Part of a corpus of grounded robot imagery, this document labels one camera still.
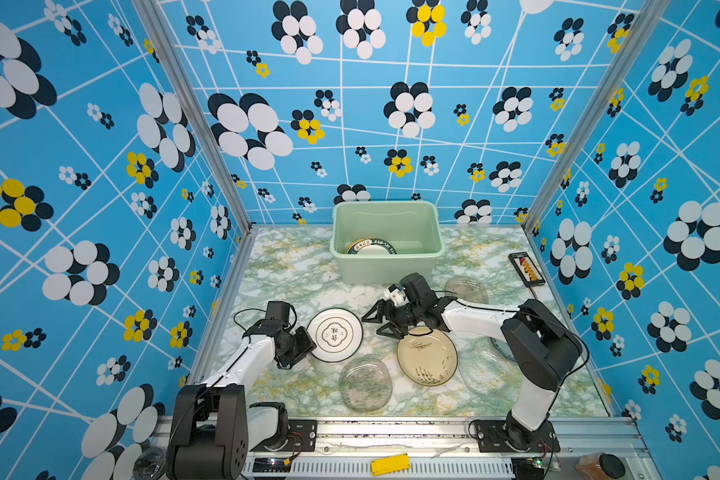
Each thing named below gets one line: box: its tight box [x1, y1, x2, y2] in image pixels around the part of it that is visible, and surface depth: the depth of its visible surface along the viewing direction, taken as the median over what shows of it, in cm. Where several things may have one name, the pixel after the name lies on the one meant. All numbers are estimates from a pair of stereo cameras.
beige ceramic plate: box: [397, 326, 459, 387], surface depth 86 cm
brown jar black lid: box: [575, 452, 626, 480], surface depth 64 cm
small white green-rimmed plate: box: [307, 307, 364, 363], surface depth 93 cm
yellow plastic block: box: [371, 453, 411, 477], surface depth 71 cm
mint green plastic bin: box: [329, 200, 446, 285], surface depth 111 cm
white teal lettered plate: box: [346, 238, 397, 255], surface depth 113 cm
